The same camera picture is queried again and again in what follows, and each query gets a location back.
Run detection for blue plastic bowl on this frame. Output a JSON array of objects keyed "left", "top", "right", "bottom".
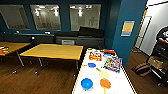
[{"left": 80, "top": 77, "right": 94, "bottom": 91}]

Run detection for dark upholstered sofa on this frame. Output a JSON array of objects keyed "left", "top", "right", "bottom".
[{"left": 54, "top": 26, "right": 106, "bottom": 49}]

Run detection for orange snack packets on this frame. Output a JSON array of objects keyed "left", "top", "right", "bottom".
[{"left": 88, "top": 50, "right": 103, "bottom": 62}]

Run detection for grey rectangular panel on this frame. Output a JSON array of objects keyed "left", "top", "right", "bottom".
[{"left": 61, "top": 39, "right": 76, "bottom": 46}]

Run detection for small flat blue object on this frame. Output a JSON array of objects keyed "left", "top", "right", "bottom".
[{"left": 87, "top": 62, "right": 97, "bottom": 69}]

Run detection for small light blue object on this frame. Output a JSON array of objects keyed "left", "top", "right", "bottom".
[{"left": 103, "top": 53, "right": 113, "bottom": 58}]

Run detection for red flat packet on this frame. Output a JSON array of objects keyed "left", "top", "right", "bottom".
[{"left": 103, "top": 49, "right": 117, "bottom": 56}]

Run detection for interior glass window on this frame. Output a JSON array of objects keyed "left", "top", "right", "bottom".
[
  {"left": 29, "top": 3, "right": 62, "bottom": 32},
  {"left": 0, "top": 4, "right": 32, "bottom": 30},
  {"left": 69, "top": 3, "right": 102, "bottom": 32}
]

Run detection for long wooden table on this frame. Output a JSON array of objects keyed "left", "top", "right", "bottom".
[
  {"left": 19, "top": 43, "right": 84, "bottom": 71},
  {"left": 0, "top": 41, "right": 32, "bottom": 68}
]

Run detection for yellow green paddle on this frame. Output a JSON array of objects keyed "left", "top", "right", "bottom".
[{"left": 95, "top": 67, "right": 111, "bottom": 79}]

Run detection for colourful printed box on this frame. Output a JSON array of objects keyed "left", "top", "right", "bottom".
[{"left": 103, "top": 55, "right": 123, "bottom": 73}]

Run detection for white table with colourful dishes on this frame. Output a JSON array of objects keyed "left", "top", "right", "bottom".
[{"left": 71, "top": 48, "right": 138, "bottom": 94}]

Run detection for black wheeled cart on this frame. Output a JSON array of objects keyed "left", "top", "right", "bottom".
[{"left": 146, "top": 46, "right": 168, "bottom": 88}]

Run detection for small red black object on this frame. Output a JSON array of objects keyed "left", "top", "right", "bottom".
[{"left": 0, "top": 46, "right": 10, "bottom": 54}]

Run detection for yellow wall sign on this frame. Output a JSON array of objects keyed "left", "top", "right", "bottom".
[{"left": 121, "top": 20, "right": 136, "bottom": 37}]

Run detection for dark long wall bench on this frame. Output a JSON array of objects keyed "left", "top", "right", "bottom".
[{"left": 0, "top": 31, "right": 56, "bottom": 46}]

